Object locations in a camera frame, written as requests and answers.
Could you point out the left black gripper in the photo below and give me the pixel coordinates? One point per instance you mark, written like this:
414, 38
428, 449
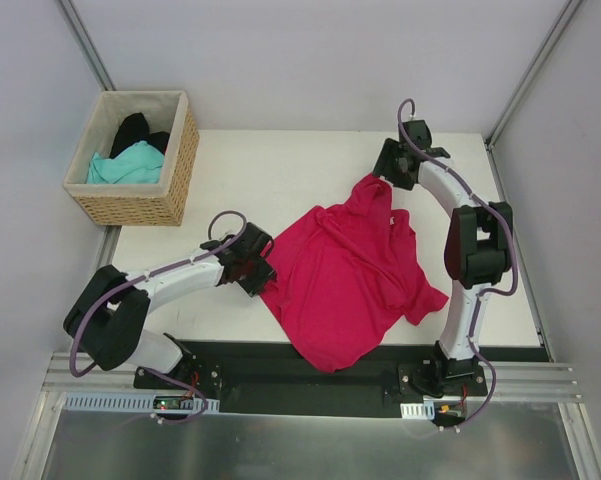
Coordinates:
259, 262

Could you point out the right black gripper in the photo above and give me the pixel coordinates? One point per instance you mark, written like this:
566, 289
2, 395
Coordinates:
393, 169

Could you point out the pink t shirt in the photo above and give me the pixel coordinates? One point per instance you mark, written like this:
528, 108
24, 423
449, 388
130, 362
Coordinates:
345, 275

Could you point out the wicker laundry basket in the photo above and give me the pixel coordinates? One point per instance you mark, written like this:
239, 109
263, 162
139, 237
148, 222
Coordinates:
160, 204

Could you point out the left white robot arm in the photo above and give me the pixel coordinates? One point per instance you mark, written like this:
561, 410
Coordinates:
107, 321

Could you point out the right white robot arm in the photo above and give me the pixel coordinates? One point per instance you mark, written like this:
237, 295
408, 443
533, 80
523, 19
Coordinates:
478, 255

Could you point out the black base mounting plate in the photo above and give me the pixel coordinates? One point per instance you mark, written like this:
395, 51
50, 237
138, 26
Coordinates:
274, 379

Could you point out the teal t shirt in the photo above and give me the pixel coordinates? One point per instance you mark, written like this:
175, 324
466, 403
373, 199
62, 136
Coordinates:
140, 163

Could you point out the black t shirt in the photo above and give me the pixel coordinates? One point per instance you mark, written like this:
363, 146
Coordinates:
135, 128

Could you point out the right aluminium frame post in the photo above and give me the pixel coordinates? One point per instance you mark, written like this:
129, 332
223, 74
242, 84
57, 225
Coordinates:
551, 40

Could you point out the aluminium frame post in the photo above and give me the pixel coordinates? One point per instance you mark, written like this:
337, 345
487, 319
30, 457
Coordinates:
551, 40
86, 45

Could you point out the left slotted cable duct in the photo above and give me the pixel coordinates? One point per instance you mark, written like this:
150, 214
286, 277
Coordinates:
138, 403

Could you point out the slotted cable duct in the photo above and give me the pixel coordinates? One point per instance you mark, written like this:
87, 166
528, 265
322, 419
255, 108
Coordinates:
418, 411
138, 403

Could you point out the right slotted cable duct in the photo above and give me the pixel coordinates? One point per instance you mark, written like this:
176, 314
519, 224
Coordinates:
418, 411

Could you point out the left aluminium frame post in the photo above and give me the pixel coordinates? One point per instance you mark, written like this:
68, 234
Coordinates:
86, 45

